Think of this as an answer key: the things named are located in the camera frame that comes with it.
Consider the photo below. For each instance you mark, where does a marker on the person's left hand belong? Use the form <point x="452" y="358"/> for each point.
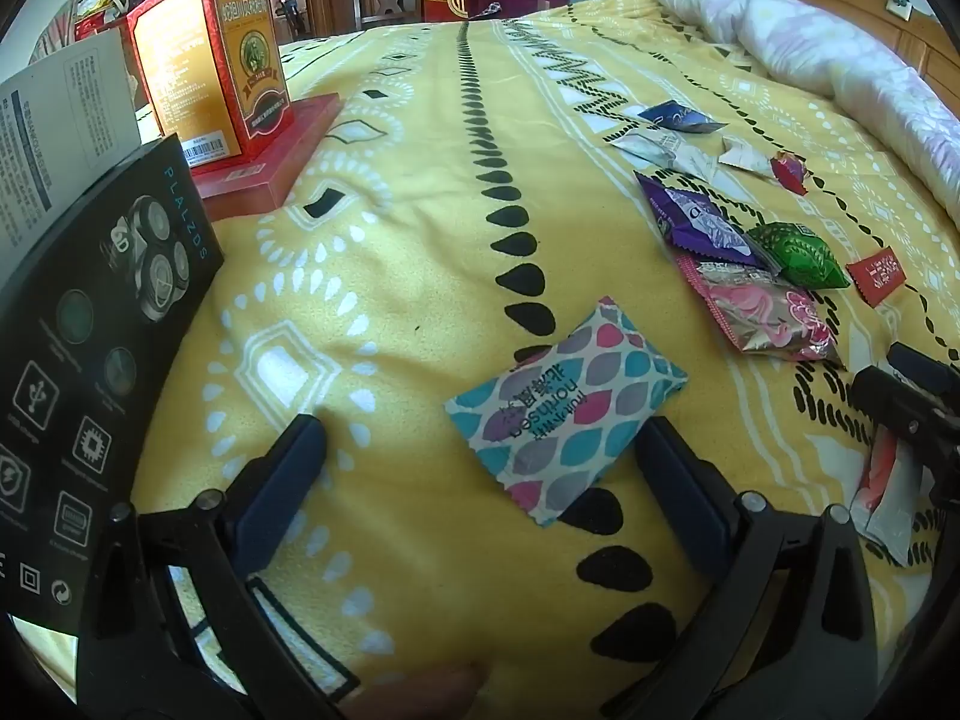
<point x="435" y="694"/>

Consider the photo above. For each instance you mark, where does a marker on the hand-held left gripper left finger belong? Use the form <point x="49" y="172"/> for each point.
<point x="289" y="476"/>

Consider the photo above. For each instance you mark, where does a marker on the small white snack packet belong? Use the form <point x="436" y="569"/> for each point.
<point x="742" y="155"/>

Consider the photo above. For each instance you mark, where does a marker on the dark blue snack packet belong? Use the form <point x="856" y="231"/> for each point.
<point x="675" y="118"/>

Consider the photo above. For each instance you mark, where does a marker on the leaf patterned snack packet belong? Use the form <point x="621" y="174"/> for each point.
<point x="562" y="412"/>

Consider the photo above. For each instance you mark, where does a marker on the wooden headboard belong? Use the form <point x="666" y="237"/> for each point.
<point x="900" y="41"/>

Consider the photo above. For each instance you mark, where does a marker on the flat red box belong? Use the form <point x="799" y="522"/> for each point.
<point x="285" y="154"/>

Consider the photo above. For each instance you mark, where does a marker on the red wrapped candy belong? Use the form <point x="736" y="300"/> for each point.
<point x="791" y="172"/>

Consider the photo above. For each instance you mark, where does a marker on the green snack packet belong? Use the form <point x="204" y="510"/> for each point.
<point x="799" y="255"/>

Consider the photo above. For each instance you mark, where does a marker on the purple snack packet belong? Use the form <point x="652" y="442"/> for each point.
<point x="697" y="221"/>

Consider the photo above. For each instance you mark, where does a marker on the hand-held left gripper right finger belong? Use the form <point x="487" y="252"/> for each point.
<point x="679" y="495"/>

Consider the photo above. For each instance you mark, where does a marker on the black and white shaver box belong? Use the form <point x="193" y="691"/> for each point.
<point x="82" y="390"/>

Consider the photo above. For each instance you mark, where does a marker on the pink flamingo snack packet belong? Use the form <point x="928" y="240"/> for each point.
<point x="757" y="311"/>

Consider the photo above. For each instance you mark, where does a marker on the small red snack packet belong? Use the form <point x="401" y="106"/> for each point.
<point x="874" y="275"/>

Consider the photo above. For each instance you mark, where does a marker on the orange red medicine box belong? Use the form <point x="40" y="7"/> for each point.
<point x="202" y="67"/>

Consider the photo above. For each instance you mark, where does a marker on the red and white snack packet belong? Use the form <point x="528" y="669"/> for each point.
<point x="892" y="517"/>

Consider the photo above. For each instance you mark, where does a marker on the plastic bag with goods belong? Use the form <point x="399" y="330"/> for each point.
<point x="97" y="7"/>

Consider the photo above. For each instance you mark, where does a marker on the pale pink quilt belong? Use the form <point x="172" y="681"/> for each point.
<point x="810" y="30"/>

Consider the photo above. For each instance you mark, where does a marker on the yellow patterned bedsheet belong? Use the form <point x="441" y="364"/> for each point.
<point x="420" y="240"/>

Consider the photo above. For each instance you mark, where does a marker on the pink striped cover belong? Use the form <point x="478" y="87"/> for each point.
<point x="52" y="37"/>

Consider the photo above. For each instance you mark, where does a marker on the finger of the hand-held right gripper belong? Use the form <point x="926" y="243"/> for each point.
<point x="892" y="405"/>
<point x="922" y="367"/>

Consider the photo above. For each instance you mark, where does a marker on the large white snack packet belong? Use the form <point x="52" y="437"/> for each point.
<point x="660" y="151"/>

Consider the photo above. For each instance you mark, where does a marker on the white wall socket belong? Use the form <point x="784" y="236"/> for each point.
<point x="898" y="6"/>

